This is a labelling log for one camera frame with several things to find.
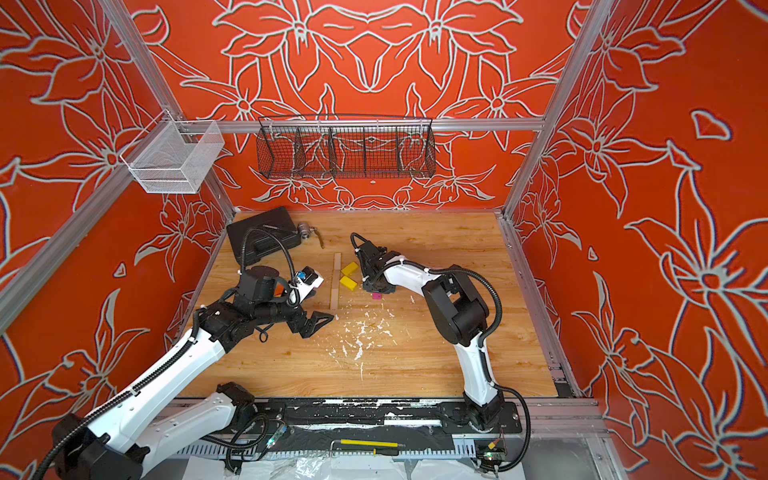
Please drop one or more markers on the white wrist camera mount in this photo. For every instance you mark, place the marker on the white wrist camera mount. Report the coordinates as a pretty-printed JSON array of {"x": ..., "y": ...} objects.
[{"x": 305, "y": 282}]

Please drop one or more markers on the black wire basket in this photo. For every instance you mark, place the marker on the black wire basket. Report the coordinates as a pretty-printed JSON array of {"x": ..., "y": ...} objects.
[{"x": 347, "y": 148}]

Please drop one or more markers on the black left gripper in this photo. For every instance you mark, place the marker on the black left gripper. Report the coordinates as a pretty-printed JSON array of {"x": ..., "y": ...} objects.
[{"x": 298, "y": 324}]

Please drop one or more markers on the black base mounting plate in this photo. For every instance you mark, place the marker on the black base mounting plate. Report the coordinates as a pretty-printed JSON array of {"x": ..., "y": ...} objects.
[{"x": 446, "y": 415}]

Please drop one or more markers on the yellow block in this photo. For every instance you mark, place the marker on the yellow block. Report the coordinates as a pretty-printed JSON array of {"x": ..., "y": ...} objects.
[
  {"x": 350, "y": 269},
  {"x": 348, "y": 283}
]

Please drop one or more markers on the white wire basket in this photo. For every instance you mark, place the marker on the white wire basket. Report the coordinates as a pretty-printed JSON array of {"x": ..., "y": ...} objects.
[{"x": 165, "y": 158}]

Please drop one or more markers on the black plastic tool case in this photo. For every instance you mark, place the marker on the black plastic tool case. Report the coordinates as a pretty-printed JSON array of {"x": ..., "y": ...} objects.
[{"x": 255, "y": 237}]

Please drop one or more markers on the metal ball valve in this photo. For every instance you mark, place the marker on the metal ball valve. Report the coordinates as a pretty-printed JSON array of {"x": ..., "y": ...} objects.
[{"x": 307, "y": 231}]

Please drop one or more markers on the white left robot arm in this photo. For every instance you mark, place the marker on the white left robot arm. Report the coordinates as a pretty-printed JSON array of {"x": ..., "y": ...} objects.
[{"x": 124, "y": 439}]

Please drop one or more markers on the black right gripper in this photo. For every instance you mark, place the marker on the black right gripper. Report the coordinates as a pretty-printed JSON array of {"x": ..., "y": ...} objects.
[{"x": 371, "y": 282}]

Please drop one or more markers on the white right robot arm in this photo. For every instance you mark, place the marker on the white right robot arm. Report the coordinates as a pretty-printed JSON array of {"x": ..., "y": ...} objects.
[{"x": 465, "y": 309}]

